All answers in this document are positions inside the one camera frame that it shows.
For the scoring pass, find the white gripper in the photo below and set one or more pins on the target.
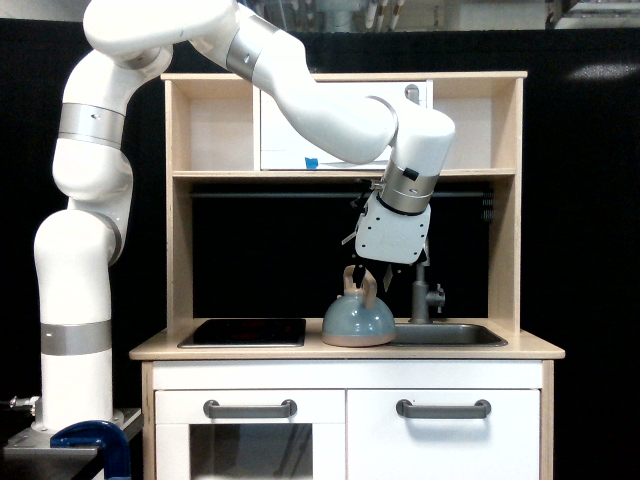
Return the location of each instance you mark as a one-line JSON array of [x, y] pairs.
[[387, 236]]

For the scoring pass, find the grey-blue toy teapot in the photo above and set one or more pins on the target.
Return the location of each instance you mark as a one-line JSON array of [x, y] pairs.
[[358, 318]]

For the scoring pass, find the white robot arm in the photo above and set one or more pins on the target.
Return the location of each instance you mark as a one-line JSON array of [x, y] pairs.
[[101, 124]]

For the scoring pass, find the black toy stove top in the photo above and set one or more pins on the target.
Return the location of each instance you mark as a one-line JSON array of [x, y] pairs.
[[248, 332]]

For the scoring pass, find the grey toy faucet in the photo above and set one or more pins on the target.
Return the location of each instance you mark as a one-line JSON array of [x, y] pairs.
[[423, 297]]

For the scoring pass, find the grey toy sink basin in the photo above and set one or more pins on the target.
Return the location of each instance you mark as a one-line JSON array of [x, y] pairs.
[[446, 335]]

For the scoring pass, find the blue tape bottom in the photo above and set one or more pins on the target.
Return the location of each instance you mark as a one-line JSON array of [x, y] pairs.
[[311, 163]]

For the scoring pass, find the white microwave door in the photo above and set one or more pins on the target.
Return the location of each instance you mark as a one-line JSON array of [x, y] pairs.
[[283, 148]]

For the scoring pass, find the white cabinet door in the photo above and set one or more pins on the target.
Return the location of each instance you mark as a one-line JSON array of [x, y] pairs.
[[383, 445]]

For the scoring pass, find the white oven door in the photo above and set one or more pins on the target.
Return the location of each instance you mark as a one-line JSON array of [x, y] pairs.
[[309, 445]]

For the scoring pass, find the blue c-clamp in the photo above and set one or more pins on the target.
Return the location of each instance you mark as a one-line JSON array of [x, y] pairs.
[[107, 436]]

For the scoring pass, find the wooden toy kitchen frame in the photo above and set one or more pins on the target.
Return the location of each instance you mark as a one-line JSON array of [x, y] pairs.
[[213, 138]]

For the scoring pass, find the grey cabinet door handle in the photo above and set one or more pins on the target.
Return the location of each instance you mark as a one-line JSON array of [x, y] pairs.
[[479, 410]]

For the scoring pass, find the grey microwave handle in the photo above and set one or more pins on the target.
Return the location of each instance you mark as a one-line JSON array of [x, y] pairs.
[[412, 93]]

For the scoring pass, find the grey oven door handle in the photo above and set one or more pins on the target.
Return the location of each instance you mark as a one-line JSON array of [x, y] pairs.
[[286, 409]]

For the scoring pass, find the black hanging rail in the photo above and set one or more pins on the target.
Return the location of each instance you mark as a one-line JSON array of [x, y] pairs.
[[317, 194]]

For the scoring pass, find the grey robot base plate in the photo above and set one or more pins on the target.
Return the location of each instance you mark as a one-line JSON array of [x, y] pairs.
[[34, 441]]

